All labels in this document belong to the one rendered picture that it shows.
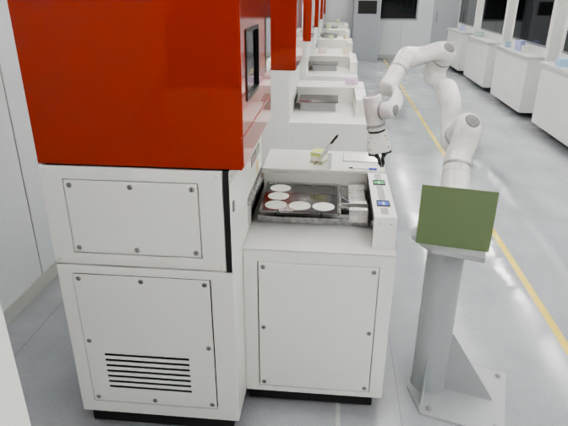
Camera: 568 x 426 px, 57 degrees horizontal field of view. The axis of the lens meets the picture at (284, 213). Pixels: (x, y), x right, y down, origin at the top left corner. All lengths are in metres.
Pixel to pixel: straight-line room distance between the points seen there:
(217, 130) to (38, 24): 0.66
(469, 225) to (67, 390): 2.03
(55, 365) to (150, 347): 0.89
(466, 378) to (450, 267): 0.62
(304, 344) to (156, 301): 0.69
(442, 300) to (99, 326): 1.46
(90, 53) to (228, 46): 0.46
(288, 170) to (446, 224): 0.86
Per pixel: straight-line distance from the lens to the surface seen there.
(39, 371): 3.05
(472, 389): 2.78
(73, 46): 1.90
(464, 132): 2.39
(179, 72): 1.78
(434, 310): 2.47
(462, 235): 2.25
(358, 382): 2.51
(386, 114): 2.33
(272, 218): 2.38
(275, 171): 2.66
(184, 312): 2.13
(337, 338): 2.36
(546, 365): 3.15
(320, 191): 2.54
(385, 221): 2.14
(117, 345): 2.33
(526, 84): 8.74
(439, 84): 2.59
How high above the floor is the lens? 1.81
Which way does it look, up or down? 23 degrees down
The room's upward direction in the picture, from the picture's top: straight up
